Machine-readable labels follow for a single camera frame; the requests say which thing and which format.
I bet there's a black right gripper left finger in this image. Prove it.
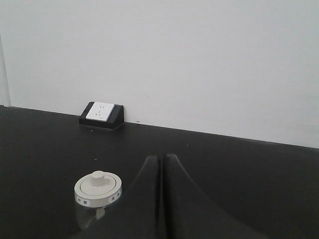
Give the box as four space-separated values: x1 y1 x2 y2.
72 156 161 239

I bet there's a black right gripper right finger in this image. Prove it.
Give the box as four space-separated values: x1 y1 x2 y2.
163 154 266 239

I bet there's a glass jar with white lid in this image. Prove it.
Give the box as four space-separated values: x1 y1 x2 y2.
74 170 122 230

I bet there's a white socket in black housing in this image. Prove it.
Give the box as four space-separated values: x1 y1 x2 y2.
79 102 125 130

